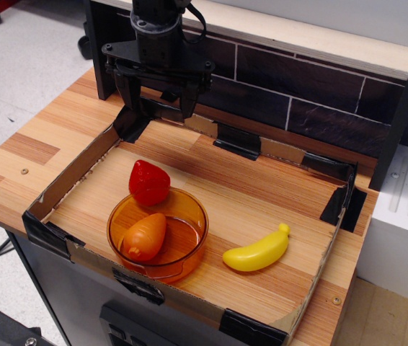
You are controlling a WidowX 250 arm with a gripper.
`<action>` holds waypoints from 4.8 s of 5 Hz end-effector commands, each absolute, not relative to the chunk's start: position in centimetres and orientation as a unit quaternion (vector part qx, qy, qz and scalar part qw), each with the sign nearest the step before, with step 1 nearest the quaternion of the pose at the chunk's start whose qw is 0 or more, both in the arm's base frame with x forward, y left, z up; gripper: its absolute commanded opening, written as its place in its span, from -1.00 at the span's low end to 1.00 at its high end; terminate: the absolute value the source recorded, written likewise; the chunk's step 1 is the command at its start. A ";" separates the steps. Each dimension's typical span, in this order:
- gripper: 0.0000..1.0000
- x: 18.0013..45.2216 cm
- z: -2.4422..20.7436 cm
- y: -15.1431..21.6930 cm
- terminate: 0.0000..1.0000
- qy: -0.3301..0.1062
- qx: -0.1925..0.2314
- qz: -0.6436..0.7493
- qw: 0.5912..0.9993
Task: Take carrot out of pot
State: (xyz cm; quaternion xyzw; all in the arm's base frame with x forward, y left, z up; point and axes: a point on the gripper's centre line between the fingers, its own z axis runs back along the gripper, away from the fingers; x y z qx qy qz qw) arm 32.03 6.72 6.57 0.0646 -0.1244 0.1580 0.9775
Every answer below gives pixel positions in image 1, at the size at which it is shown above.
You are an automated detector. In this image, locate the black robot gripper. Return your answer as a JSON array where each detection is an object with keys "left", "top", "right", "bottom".
[{"left": 102, "top": 10, "right": 215, "bottom": 119}]

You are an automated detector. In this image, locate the orange plastic toy carrot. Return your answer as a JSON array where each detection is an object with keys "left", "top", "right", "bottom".
[{"left": 120, "top": 213, "right": 167, "bottom": 262}]

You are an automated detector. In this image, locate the transparent orange plastic pot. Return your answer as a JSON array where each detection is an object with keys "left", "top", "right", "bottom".
[{"left": 107, "top": 187, "right": 209, "bottom": 283}]

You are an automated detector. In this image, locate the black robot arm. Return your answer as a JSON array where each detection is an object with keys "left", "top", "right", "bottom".
[{"left": 102, "top": 1, "right": 215, "bottom": 123}]

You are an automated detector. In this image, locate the cardboard fence with black tape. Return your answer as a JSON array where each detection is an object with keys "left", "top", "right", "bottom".
[{"left": 23, "top": 110, "right": 375, "bottom": 345}]

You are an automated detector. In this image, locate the black caster wheel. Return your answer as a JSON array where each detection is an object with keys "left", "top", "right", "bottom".
[{"left": 77, "top": 22, "right": 92, "bottom": 60}]

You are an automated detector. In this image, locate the red plastic toy strawberry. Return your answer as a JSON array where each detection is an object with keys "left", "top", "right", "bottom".
[{"left": 128, "top": 160, "right": 171, "bottom": 206}]

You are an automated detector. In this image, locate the yellow plastic toy banana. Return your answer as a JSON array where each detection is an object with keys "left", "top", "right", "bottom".
[{"left": 222, "top": 223, "right": 291, "bottom": 272}]

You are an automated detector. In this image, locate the dark brick pattern backsplash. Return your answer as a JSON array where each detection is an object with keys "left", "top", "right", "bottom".
[{"left": 195, "top": 15, "right": 408, "bottom": 158}]

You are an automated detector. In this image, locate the white aluminium profile block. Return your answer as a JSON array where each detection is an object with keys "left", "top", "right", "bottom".
[{"left": 357, "top": 146, "right": 408, "bottom": 298}]

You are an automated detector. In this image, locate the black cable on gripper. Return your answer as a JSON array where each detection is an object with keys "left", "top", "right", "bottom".
[{"left": 180, "top": 3, "right": 208, "bottom": 46}]

